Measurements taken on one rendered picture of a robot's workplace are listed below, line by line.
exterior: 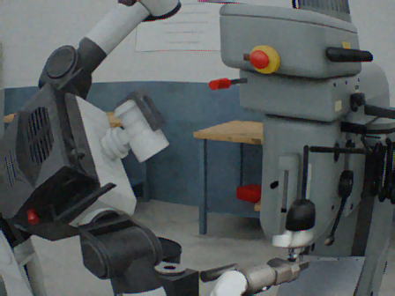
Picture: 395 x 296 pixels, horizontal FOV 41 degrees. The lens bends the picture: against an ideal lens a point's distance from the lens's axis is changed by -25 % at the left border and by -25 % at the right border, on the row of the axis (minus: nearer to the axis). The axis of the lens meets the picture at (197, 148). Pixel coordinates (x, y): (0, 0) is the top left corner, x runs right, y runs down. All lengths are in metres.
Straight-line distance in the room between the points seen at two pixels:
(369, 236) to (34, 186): 1.14
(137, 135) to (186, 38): 5.29
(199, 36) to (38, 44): 2.61
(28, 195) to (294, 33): 0.63
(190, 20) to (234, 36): 5.20
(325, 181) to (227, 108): 4.97
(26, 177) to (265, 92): 0.57
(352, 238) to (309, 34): 0.87
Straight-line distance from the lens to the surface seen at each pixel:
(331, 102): 1.34
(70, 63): 1.34
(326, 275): 1.96
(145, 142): 1.26
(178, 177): 6.75
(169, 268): 1.84
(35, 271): 1.56
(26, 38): 8.34
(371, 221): 1.89
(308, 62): 1.25
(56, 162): 1.13
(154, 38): 6.74
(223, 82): 1.31
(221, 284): 1.39
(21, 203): 1.22
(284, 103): 1.38
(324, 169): 1.42
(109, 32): 1.41
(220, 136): 5.50
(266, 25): 1.28
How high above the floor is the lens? 1.83
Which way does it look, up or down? 11 degrees down
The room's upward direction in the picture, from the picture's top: straight up
